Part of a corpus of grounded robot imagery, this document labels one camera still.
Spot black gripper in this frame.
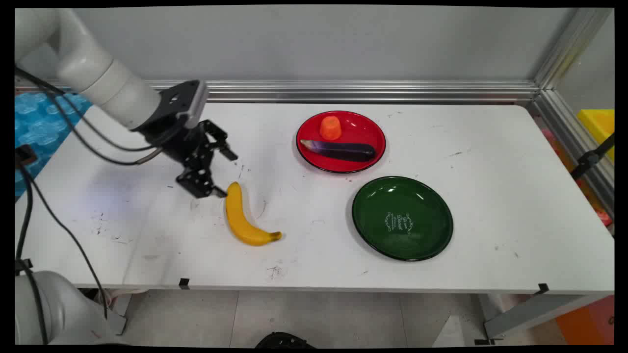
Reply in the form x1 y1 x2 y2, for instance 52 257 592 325
131 117 239 200

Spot purple toy eggplant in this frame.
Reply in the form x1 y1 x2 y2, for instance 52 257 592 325
300 139 376 163

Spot yellow banana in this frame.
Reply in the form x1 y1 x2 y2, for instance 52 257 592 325
224 181 283 247

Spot orange toy carrot piece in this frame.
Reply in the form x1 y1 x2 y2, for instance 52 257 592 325
319 115 342 141

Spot red plate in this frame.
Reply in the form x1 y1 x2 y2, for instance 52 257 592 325
295 110 387 174

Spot blue bubble wrap sheet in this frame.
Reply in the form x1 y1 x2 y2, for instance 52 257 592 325
15 90 94 199

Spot black round floor object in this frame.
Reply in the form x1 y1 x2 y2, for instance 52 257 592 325
255 332 315 349

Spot green plate with white print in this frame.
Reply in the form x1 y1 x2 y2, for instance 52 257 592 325
351 176 454 262

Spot grey table leg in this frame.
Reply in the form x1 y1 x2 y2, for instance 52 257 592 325
475 293 609 345

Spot yellow plastic box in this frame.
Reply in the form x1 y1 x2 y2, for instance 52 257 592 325
577 109 615 162

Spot red plastic item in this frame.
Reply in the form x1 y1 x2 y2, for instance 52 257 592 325
540 128 613 227

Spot orange box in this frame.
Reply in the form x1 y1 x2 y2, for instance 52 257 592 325
555 295 615 345

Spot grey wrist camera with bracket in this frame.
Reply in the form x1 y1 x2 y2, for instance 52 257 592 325
156 80 210 129

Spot black camera cable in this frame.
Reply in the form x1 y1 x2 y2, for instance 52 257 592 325
15 69 189 322

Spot black cable with silver plug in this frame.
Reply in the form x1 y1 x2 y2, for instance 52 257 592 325
15 66 163 344

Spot black cable strap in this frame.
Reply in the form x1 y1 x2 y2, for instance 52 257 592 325
15 145 38 168

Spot aluminium frame side rail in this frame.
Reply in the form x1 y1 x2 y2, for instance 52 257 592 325
527 88 615 219

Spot aluminium frame post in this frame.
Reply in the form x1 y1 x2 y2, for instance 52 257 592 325
532 7 614 90

